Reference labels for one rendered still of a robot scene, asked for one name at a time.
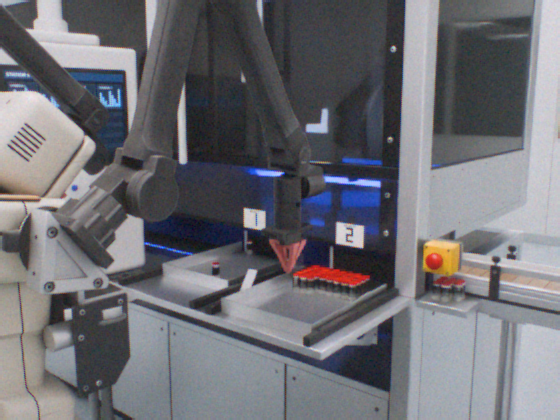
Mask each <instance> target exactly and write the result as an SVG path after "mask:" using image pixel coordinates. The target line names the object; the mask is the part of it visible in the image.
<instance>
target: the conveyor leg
mask: <svg viewBox="0 0 560 420"><path fill-rule="evenodd" d="M489 317H491V318H495V319H498V320H502V321H501V333H500V344H499V354H498V377H497V388H496V399H495V409H494V420H514V417H515V403H516V387H517V376H518V366H519V357H520V346H521V336H522V327H523V325H525V326H526V325H527V324H528V323H524V322H521V321H517V320H509V319H505V318H501V317H498V316H494V315H490V314H489Z"/></svg>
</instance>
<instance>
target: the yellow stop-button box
mask: <svg viewBox="0 0 560 420"><path fill-rule="evenodd" d="M433 252H436V253H438V254H439V255H441V257H442V258H443V265H442V267H441V268H439V269H437V270H430V269H429V268H428V267H427V265H426V264H425V258H426V257H427V256H428V255H429V254H430V253H433ZM461 264H462V242H456V241H451V240H445V239H433V240H431V241H430V242H427V243H425V244H424V264H423V271H426V272H431V273H436V274H440V275H444V276H451V275H453V274H454V273H455V272H457V271H461Z"/></svg>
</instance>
